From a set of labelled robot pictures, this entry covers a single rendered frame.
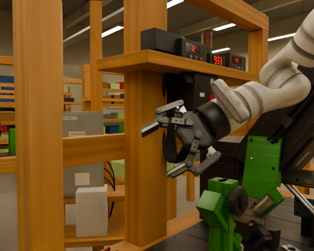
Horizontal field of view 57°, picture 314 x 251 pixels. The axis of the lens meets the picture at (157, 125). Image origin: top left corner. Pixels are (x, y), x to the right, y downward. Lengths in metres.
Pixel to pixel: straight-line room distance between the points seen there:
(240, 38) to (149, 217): 11.67
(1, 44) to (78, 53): 2.58
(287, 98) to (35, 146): 0.59
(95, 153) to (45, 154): 0.24
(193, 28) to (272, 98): 10.85
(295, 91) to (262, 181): 0.48
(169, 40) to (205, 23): 9.99
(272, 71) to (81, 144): 0.61
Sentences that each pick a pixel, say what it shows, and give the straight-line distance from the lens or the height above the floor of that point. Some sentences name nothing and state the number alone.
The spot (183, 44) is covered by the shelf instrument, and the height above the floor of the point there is 1.59.
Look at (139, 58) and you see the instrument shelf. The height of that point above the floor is 1.52.
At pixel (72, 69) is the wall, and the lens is 11.43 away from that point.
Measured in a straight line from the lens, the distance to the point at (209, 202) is 0.77.
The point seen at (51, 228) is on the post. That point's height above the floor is 1.05.
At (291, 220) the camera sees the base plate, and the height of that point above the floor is 0.90.
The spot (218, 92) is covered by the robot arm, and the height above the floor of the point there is 1.39.
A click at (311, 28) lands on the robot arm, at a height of 1.50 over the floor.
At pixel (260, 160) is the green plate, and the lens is 1.05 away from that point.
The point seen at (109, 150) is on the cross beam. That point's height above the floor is 1.22.
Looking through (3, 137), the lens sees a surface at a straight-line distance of 7.64.
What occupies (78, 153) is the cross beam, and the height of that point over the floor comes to 1.23.
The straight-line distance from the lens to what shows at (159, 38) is 0.99.
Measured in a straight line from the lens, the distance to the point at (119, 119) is 8.63.
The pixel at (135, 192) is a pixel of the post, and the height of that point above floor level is 1.07.
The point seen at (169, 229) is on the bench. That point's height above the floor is 0.88.
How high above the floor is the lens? 1.36
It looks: 3 degrees down
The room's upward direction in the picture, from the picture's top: straight up
